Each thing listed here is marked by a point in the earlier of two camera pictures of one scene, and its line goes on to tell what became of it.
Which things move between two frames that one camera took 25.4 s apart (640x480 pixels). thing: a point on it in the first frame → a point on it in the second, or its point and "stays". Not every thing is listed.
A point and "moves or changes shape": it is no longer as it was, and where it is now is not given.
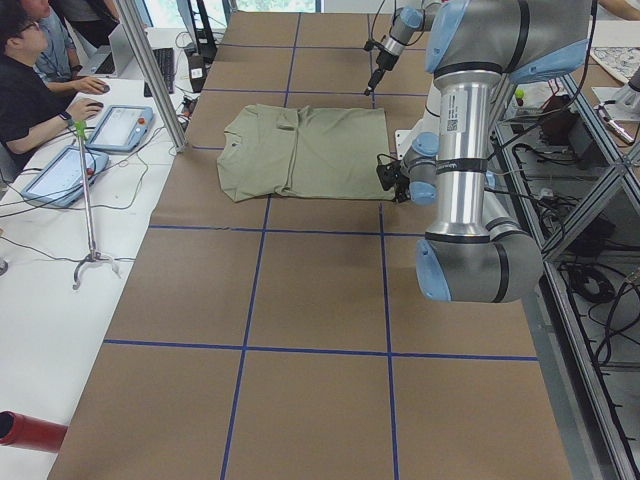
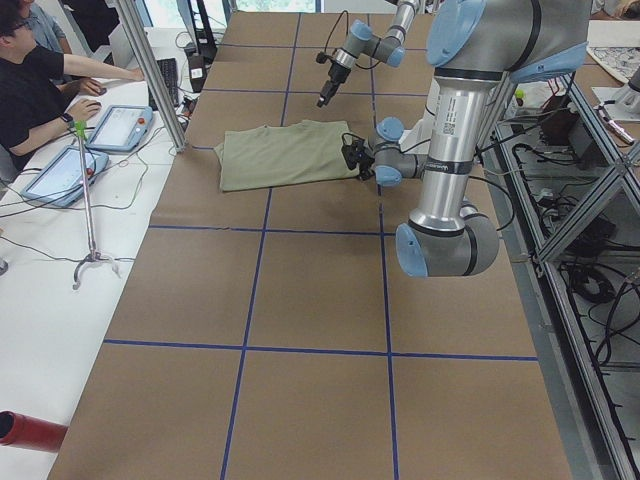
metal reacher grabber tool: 94,255 stays
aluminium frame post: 153,72 stays
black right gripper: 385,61 → 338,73
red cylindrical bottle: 22,430 stays
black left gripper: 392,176 → 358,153
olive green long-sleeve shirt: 312,152 moves or changes shape
